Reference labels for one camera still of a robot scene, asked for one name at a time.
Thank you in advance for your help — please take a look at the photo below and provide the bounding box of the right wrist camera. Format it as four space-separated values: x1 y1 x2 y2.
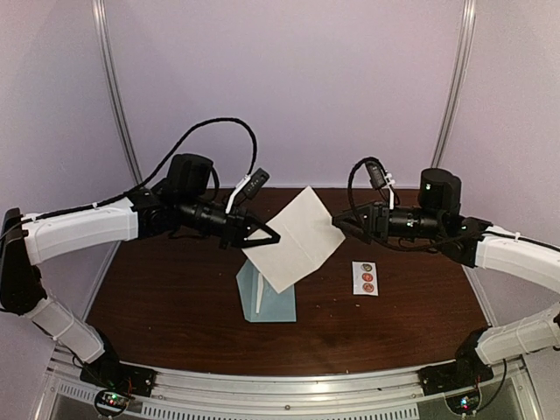
365 158 400 210

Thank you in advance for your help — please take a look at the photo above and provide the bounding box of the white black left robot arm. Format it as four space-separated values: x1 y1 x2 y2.
1 154 281 389

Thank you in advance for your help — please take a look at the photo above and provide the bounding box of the right aluminium frame post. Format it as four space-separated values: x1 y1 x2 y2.
430 0 477 168

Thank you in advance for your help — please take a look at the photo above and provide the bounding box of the sticker sheet with three seals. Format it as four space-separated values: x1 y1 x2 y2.
352 262 379 296

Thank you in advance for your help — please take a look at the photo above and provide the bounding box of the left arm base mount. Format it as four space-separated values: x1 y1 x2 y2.
80 363 157 418

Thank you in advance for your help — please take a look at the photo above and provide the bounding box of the aluminium frame post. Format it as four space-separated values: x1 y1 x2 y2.
430 0 477 168
91 0 142 184

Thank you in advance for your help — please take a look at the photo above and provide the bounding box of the beige ornate letter paper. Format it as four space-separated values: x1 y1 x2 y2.
255 273 264 314

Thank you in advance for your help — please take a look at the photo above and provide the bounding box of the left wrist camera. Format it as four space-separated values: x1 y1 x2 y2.
225 168 270 214

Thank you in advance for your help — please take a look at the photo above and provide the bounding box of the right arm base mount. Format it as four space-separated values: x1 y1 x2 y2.
417 360 494 417

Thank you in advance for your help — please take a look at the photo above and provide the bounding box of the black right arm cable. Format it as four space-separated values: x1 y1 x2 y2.
346 156 482 253

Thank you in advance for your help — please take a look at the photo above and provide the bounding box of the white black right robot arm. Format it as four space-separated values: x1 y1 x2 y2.
332 168 559 387

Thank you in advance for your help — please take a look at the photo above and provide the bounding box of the light blue envelope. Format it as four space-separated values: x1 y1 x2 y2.
236 260 297 323

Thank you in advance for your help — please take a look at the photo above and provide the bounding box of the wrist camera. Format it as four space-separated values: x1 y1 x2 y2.
225 168 270 214
365 158 400 210

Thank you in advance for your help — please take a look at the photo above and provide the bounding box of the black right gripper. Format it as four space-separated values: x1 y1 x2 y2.
332 199 445 245

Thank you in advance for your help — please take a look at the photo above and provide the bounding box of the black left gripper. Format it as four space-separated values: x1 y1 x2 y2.
178 194 280 251

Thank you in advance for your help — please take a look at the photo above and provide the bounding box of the left aluminium frame post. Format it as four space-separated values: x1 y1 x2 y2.
91 0 142 184

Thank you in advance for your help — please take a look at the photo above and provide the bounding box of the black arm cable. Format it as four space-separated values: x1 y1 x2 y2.
21 116 259 220
346 156 482 253

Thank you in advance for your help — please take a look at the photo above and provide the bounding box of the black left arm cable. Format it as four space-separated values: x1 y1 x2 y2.
21 116 259 220

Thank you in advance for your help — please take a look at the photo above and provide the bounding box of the front aluminium rail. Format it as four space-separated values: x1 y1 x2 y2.
43 340 539 420

